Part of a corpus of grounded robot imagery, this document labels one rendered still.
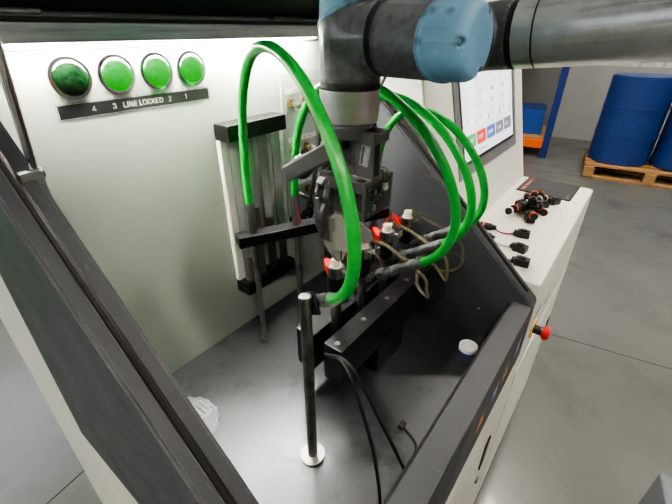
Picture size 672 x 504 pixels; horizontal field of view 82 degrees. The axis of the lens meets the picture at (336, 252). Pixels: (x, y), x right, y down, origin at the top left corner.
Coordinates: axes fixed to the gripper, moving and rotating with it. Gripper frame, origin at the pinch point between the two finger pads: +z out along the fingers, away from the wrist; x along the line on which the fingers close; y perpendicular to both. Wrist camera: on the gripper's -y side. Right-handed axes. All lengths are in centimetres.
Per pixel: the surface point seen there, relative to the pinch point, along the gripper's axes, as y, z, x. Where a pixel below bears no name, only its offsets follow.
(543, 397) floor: 34, 113, 108
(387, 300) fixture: 3.7, 14.8, 11.6
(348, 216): 13.5, -15.7, -15.7
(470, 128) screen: -1, -9, 57
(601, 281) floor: 42, 113, 231
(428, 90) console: -4.6, -19.8, 36.9
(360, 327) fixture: 4.0, 14.8, 1.9
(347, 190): 12.9, -17.9, -15.1
